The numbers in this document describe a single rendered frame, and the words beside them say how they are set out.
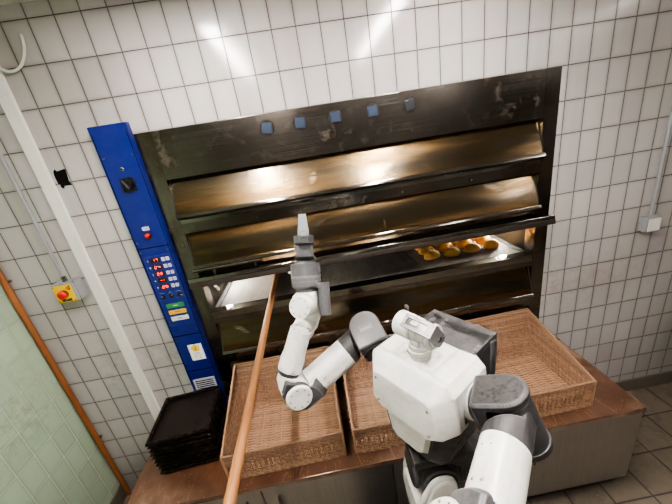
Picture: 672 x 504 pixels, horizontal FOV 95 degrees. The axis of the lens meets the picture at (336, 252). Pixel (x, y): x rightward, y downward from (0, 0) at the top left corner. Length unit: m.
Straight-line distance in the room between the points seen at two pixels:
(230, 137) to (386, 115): 0.71
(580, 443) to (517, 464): 1.39
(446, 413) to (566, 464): 1.39
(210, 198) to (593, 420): 2.05
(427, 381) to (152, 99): 1.48
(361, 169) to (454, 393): 1.07
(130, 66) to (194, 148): 0.38
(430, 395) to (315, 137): 1.15
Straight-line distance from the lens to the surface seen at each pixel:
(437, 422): 0.84
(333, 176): 1.51
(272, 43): 1.55
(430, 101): 1.62
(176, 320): 1.86
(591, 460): 2.24
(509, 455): 0.71
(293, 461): 1.71
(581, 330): 2.53
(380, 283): 1.72
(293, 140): 1.50
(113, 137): 1.68
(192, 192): 1.62
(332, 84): 1.53
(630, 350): 2.90
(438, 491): 1.14
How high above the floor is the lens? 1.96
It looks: 20 degrees down
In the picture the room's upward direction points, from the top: 9 degrees counter-clockwise
